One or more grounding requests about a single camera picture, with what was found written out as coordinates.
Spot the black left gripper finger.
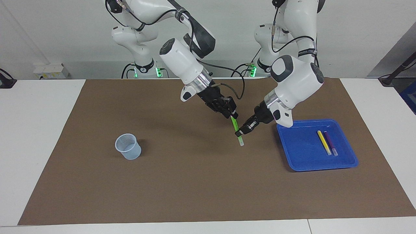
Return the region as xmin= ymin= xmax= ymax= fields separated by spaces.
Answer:
xmin=239 ymin=118 xmax=260 ymax=137
xmin=235 ymin=117 xmax=253 ymax=135

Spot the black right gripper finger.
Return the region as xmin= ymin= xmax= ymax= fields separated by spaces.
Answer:
xmin=227 ymin=97 xmax=240 ymax=119
xmin=216 ymin=105 xmax=232 ymax=119

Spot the green pen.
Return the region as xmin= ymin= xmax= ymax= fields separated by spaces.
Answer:
xmin=230 ymin=116 xmax=245 ymax=147

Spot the yellow pen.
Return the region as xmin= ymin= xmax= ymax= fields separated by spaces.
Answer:
xmin=317 ymin=130 xmax=332 ymax=156

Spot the purple pen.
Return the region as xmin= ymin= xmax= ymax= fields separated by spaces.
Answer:
xmin=324 ymin=131 xmax=339 ymax=157

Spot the blue plastic tray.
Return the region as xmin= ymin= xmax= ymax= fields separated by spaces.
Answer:
xmin=276 ymin=119 xmax=359 ymax=172

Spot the brown table mat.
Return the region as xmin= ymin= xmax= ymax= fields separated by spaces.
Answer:
xmin=18 ymin=77 xmax=416 ymax=226

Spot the clear plastic cup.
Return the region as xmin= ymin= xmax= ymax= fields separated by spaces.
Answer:
xmin=115 ymin=133 xmax=142 ymax=160

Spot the black stand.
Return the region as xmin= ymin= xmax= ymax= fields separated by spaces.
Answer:
xmin=379 ymin=52 xmax=416 ymax=86

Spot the blue box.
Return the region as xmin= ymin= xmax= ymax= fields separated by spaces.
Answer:
xmin=400 ymin=81 xmax=416 ymax=115

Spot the white power strip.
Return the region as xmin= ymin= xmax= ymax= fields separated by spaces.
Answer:
xmin=33 ymin=63 xmax=69 ymax=80

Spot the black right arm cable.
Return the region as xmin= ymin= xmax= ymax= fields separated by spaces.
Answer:
xmin=112 ymin=0 xmax=246 ymax=100

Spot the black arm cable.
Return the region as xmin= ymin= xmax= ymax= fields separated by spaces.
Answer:
xmin=271 ymin=5 xmax=320 ymax=65
xmin=112 ymin=0 xmax=246 ymax=100

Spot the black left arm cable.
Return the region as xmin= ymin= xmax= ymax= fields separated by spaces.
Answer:
xmin=271 ymin=5 xmax=320 ymax=65

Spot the black clamp with cable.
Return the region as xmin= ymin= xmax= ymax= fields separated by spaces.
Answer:
xmin=0 ymin=68 xmax=17 ymax=89

